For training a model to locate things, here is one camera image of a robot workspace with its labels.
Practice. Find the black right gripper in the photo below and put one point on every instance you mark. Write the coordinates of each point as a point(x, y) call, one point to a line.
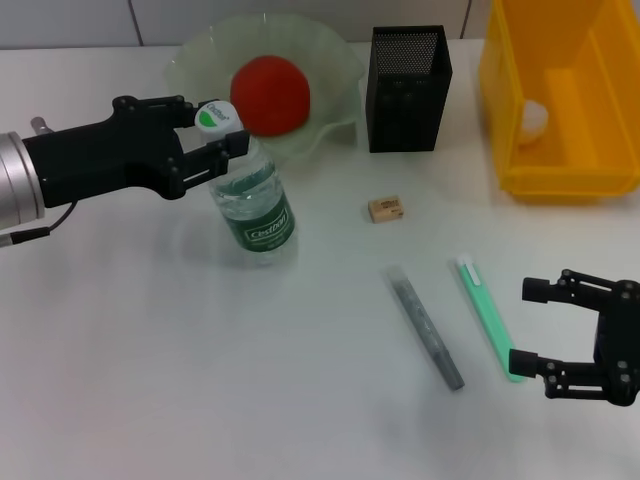
point(622, 345)

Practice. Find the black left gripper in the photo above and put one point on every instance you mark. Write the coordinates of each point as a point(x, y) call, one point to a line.
point(100, 160)

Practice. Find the mint green pen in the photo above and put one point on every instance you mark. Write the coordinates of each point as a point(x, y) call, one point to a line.
point(487, 315)

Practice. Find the red orange fruit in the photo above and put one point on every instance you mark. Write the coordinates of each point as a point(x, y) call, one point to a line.
point(270, 95)

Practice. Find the clear green-label water bottle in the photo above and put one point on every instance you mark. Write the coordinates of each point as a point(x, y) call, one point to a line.
point(260, 220)

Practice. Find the grey marker pen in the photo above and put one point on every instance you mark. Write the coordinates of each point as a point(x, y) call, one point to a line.
point(425, 327)

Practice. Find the white paper ball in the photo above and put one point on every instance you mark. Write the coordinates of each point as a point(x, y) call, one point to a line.
point(534, 122)

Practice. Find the small tan eraser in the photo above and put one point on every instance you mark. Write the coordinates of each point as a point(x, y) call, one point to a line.
point(385, 210)

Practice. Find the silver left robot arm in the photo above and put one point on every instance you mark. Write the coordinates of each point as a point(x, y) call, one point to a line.
point(17, 180)

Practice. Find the green glass fruit plate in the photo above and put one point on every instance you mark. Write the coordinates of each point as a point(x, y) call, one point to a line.
point(335, 80)

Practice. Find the black mesh pen holder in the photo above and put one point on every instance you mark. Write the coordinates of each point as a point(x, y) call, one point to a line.
point(402, 110)

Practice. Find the silver left connector plug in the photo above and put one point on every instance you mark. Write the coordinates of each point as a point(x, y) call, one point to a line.
point(40, 125)

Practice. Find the yellow plastic bin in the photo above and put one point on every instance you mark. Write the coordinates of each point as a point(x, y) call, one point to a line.
point(590, 150)

